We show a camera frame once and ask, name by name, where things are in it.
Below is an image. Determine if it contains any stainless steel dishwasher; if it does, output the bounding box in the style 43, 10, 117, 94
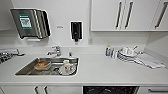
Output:
82, 86, 140, 94

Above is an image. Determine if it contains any black soap dispenser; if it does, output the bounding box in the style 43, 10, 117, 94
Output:
69, 20, 83, 44

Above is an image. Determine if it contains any white dish soap bottle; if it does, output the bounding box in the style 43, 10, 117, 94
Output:
105, 44, 112, 57

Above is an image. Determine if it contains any white cup on saucer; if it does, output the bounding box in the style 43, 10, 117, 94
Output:
58, 59, 77, 75

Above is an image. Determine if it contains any chrome faucet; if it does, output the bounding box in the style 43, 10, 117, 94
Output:
46, 45, 63, 58

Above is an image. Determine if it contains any small white bottle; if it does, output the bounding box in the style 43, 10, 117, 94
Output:
112, 49, 119, 60

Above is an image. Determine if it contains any bowl with orange sponge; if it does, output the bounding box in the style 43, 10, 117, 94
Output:
33, 60, 52, 71

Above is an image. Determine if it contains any steel paper towel dispenser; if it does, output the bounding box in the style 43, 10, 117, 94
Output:
9, 8, 52, 41

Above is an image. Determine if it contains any white two-door sink cabinet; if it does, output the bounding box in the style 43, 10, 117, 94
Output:
0, 85, 84, 94

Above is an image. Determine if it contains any steel sink basin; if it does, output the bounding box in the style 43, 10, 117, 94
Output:
14, 57, 80, 77

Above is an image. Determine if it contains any white wall outlet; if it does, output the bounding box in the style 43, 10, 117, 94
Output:
88, 37, 95, 45

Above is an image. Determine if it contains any small wall label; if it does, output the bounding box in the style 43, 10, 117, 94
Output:
56, 25, 64, 29

